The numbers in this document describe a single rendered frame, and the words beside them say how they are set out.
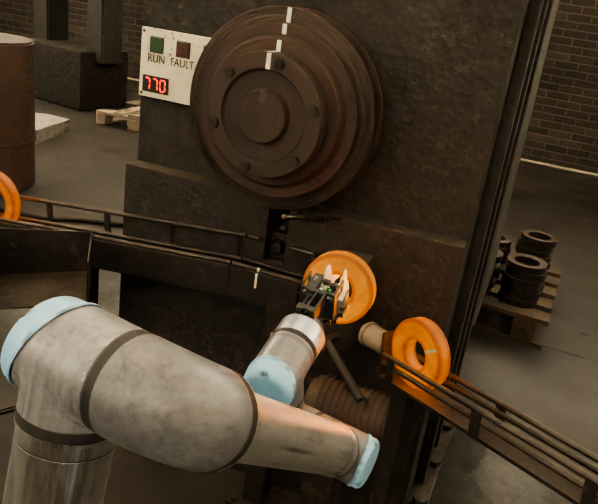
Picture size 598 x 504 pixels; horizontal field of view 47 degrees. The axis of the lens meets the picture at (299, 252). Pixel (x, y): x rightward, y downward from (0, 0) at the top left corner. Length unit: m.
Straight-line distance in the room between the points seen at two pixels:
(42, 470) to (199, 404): 0.20
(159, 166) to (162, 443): 1.36
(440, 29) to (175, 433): 1.21
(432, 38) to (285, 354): 0.85
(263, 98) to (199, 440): 0.98
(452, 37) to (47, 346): 1.20
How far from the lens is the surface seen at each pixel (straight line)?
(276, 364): 1.16
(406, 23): 1.70
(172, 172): 1.95
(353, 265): 1.41
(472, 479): 2.41
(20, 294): 1.85
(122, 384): 0.70
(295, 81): 1.53
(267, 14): 1.64
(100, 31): 7.01
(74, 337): 0.75
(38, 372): 0.77
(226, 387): 0.73
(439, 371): 1.45
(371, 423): 1.63
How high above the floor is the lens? 1.40
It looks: 21 degrees down
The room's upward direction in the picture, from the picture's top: 8 degrees clockwise
